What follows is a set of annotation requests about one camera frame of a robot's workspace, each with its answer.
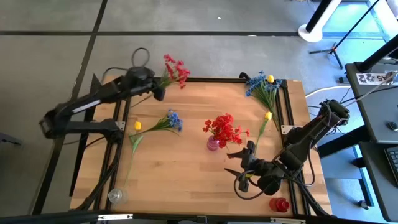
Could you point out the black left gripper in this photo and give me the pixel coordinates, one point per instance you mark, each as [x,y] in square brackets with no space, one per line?
[140,77]

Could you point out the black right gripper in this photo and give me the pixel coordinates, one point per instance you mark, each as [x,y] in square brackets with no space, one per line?
[261,169]

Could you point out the sparse red flower bunch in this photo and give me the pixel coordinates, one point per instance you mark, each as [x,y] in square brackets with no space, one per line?
[177,70]

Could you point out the dense red flower bunch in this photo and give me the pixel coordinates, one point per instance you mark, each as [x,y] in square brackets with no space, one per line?
[224,127]

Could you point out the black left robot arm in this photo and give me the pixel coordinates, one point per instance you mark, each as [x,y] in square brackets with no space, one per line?
[90,99]

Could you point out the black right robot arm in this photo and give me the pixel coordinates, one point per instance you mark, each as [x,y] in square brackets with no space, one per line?
[311,127]

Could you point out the pink ribbed glass vase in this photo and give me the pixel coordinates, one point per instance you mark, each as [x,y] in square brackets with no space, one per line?
[212,145]

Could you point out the red glass vase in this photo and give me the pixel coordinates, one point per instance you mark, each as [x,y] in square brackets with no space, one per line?
[279,204]

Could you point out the clear glass vase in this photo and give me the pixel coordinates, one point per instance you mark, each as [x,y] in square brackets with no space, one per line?
[117,196]

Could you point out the black desk leg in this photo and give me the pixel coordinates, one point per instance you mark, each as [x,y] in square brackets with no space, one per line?
[339,141]

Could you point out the white floor stand base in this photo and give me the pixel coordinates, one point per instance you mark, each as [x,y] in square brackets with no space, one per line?
[308,35]

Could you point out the black desk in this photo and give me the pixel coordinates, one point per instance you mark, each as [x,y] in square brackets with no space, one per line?
[376,109]

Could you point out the black tripod stand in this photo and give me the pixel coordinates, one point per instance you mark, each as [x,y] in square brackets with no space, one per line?
[334,49]

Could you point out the black keyboard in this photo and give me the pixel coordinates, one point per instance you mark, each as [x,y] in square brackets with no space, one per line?
[393,165]

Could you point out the grey floor object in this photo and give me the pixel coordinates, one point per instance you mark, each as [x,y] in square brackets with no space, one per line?
[9,139]

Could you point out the white printed label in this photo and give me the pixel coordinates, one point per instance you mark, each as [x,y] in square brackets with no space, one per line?
[373,78]

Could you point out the black round knob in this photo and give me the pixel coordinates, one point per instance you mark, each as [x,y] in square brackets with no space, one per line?
[393,126]

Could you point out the black stand pole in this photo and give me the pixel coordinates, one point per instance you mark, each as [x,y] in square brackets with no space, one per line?
[317,15]

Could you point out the black diagonal pole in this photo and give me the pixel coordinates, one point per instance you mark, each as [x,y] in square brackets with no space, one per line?
[379,54]

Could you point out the black aluminium table frame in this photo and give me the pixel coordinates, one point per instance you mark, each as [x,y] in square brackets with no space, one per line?
[202,80]

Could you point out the silver arm base bracket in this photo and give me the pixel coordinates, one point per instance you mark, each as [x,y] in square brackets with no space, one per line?
[120,125]
[284,129]

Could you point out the silver frame plate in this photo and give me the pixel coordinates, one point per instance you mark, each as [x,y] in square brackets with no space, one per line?
[115,216]
[286,220]

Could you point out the grey aluminium overhead frame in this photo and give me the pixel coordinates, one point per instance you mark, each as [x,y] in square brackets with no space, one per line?
[46,217]

